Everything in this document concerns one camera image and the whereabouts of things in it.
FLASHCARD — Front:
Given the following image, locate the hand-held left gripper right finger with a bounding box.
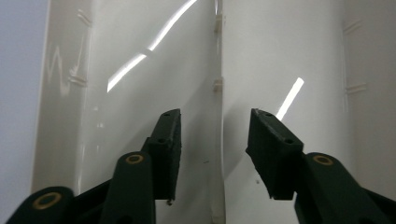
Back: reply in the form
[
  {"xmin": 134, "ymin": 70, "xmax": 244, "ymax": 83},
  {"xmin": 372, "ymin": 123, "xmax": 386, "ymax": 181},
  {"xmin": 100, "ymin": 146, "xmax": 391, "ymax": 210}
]
[{"xmin": 245, "ymin": 107, "xmax": 304, "ymax": 201}]

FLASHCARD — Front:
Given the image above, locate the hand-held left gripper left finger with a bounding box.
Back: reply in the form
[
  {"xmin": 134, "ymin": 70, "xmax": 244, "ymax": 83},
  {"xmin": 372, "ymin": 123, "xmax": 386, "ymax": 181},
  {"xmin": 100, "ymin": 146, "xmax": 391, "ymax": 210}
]
[{"xmin": 141, "ymin": 107, "xmax": 183, "ymax": 202}]

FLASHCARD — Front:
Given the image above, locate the white plastic divided container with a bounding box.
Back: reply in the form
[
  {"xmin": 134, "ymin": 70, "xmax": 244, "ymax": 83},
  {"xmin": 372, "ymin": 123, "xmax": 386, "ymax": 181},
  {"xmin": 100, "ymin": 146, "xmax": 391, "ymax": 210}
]
[{"xmin": 30, "ymin": 0, "xmax": 396, "ymax": 224}]

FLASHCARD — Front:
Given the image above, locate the white table cover sheet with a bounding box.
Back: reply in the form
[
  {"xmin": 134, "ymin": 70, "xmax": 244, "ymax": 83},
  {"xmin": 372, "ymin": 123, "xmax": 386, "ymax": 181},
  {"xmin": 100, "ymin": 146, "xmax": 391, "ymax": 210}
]
[{"xmin": 0, "ymin": 0, "xmax": 51, "ymax": 224}]

